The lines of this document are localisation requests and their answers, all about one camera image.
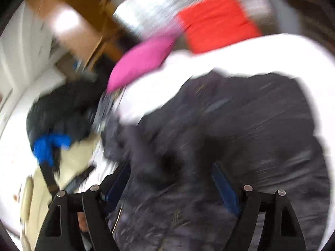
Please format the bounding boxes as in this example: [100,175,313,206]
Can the blue garment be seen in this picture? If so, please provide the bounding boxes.
[32,133,72,167]

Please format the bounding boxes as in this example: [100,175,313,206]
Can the dark grey jacket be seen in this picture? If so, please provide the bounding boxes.
[102,71,330,250]

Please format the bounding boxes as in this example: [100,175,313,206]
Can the wooden cabinet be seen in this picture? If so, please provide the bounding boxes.
[26,0,123,65]

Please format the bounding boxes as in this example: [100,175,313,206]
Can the beige leather armchair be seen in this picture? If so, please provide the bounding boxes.
[20,133,99,250]

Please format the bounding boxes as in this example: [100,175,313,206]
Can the red cushion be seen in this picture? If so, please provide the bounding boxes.
[177,0,262,54]

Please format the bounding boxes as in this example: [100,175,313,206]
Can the silver insulation mat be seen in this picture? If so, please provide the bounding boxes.
[112,0,272,40]

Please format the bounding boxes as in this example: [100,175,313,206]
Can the white bed cover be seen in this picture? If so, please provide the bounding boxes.
[1,33,334,233]

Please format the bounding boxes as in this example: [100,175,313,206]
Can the black clothes pile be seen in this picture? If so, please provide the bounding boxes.
[26,79,106,150]

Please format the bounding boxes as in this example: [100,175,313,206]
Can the magenta pillow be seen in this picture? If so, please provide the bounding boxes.
[106,35,176,93]

